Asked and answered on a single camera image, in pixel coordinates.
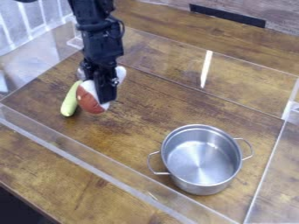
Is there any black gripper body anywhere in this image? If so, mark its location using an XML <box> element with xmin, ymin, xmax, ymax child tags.
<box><xmin>78</xmin><ymin>25</ymin><xmax>125</xmax><ymax>73</ymax></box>

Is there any black bar on table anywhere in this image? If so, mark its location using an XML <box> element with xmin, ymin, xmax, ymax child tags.
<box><xmin>190</xmin><ymin>3</ymin><xmax>268</xmax><ymax>28</ymax></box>

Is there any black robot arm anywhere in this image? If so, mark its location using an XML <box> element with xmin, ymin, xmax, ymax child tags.
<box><xmin>69</xmin><ymin>0</ymin><xmax>126</xmax><ymax>103</ymax></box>

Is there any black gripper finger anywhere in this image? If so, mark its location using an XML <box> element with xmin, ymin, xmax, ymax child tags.
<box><xmin>94</xmin><ymin>69</ymin><xmax>119</xmax><ymax>104</ymax></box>
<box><xmin>81</xmin><ymin>59</ymin><xmax>97</xmax><ymax>80</ymax></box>

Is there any yellow-green handled spoon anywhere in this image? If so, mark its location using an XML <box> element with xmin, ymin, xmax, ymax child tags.
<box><xmin>61</xmin><ymin>66</ymin><xmax>89</xmax><ymax>118</ymax></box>

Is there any clear acrylic triangle stand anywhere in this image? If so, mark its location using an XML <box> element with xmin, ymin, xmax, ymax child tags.
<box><xmin>67</xmin><ymin>29</ymin><xmax>83</xmax><ymax>50</ymax></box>

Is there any silver metal pot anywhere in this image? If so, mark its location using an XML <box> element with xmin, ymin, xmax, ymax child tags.
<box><xmin>147</xmin><ymin>124</ymin><xmax>254</xmax><ymax>195</ymax></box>

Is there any red white plush mushroom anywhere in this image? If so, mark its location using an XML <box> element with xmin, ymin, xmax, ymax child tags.
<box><xmin>75</xmin><ymin>66</ymin><xmax>127</xmax><ymax>115</ymax></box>

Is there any clear acrylic barrier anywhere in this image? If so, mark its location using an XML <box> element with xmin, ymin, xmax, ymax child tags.
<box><xmin>0</xmin><ymin>103</ymin><xmax>238</xmax><ymax>224</ymax></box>

